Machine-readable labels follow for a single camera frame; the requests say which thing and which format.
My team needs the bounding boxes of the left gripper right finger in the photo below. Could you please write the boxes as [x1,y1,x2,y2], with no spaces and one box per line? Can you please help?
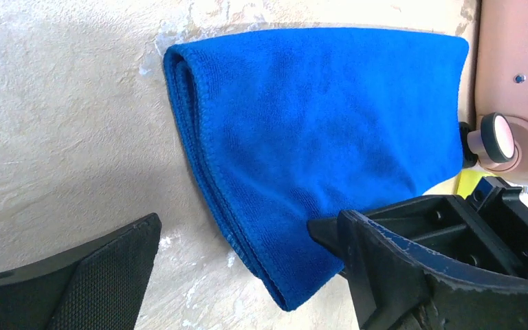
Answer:
[307,195,528,329]

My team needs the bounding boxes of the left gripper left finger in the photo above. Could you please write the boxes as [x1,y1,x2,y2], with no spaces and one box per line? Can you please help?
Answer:
[0,213,162,329]

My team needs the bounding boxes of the blue cloth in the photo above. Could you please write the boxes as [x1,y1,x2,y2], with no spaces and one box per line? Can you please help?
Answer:
[164,27,469,311]

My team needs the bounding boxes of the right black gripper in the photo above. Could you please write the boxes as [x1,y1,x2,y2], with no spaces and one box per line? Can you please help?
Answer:
[467,176,528,274]

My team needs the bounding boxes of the yellow green tube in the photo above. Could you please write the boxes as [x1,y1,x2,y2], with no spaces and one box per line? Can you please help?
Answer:
[454,169,495,199]

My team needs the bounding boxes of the pink suitcase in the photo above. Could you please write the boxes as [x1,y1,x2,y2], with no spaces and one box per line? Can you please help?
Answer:
[463,1,528,186]

